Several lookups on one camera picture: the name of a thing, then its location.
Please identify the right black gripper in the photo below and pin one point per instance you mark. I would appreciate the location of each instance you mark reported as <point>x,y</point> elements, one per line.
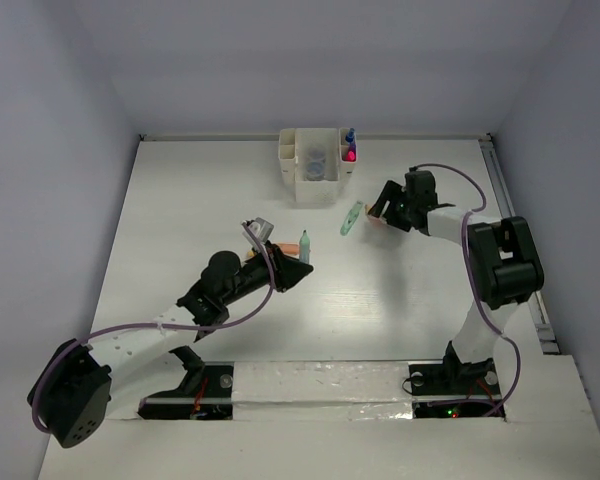
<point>392,191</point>

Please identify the black pink highlighter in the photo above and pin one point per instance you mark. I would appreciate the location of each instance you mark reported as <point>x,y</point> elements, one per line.
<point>350,156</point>

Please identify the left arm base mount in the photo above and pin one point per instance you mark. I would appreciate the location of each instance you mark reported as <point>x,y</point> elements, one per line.
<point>204,395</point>

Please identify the orange highlighter pen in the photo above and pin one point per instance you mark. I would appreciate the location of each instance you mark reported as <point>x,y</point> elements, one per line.
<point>288,248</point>

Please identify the cream perforated organizer basket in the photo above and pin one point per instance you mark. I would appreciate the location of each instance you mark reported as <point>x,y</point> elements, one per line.
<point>292,146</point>

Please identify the green highlighter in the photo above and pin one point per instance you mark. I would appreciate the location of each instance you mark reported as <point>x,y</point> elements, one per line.
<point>304,248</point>
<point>351,218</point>

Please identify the silver foil strip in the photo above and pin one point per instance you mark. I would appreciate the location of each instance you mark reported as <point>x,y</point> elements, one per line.
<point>322,391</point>

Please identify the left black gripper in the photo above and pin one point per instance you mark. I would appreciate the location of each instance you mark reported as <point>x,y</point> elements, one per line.
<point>288,270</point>

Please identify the clear jar of paperclips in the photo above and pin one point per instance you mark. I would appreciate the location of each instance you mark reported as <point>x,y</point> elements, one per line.
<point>315,171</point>

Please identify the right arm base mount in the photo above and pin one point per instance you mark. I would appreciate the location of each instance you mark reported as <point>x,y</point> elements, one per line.
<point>433,396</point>

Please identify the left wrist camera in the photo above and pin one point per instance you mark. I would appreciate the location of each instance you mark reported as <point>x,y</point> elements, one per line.
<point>257,231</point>

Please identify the pink highlighter pen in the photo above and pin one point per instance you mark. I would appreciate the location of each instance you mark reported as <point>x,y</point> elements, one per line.
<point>373,219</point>

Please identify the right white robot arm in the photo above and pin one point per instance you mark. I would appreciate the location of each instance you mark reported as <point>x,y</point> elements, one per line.
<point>502,266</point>

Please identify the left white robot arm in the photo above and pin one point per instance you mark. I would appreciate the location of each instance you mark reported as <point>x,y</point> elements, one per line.
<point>81,381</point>

